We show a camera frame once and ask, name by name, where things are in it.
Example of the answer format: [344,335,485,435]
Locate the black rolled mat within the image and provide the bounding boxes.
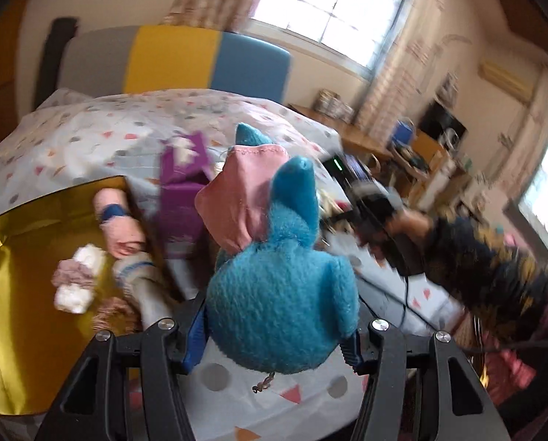
[34,17,79,111]

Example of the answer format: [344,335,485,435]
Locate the air conditioner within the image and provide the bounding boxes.
[478,61,536,102]

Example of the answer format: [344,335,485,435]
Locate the blue folding chair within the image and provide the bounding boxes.
[391,119,417,148]

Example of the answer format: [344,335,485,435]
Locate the blue plush toy pink hood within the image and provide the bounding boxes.
[195,122,361,393]

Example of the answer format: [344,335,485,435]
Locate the person's right hand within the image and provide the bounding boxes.
[384,209,437,246]

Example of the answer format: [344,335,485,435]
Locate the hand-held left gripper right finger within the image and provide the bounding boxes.
[340,319,506,441]

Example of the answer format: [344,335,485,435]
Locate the small side window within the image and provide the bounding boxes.
[515,115,548,244]

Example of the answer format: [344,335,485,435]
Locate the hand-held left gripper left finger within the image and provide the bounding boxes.
[35,303,210,441]

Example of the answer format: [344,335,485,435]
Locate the purple carton box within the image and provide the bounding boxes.
[157,131,215,258]

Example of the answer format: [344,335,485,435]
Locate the wooden wardrobe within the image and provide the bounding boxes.
[0,0,31,157]

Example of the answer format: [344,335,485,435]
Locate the gold metal tin tray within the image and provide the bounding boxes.
[0,175,187,416]

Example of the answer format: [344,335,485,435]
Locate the black screen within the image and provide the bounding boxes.
[418,100,468,141]

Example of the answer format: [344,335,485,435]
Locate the grey striped sock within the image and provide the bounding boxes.
[113,250,178,331]

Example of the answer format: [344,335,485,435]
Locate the person's right forearm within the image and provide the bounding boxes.
[421,214,548,354]

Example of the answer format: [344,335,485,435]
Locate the grey yellow blue headboard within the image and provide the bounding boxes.
[65,25,293,102]

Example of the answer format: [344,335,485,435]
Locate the pink towel blue band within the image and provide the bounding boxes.
[94,188,147,260]

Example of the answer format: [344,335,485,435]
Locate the pink cloth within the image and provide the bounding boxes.
[480,347,548,405]

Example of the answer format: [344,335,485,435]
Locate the beige patterned curtain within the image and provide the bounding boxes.
[357,0,444,125]

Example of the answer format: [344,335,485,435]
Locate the large window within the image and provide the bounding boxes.
[248,0,415,81]

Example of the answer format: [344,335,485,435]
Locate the wooden desk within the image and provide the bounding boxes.
[289,103,394,161]

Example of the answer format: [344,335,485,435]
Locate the wooden board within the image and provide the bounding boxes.
[412,131,454,203]

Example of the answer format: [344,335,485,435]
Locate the brown scrunchie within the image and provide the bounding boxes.
[90,296,141,334]

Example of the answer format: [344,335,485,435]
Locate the pink satin scrunchie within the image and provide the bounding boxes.
[52,259,95,292]

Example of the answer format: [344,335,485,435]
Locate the small boxes on desk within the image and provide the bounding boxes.
[315,88,355,122]

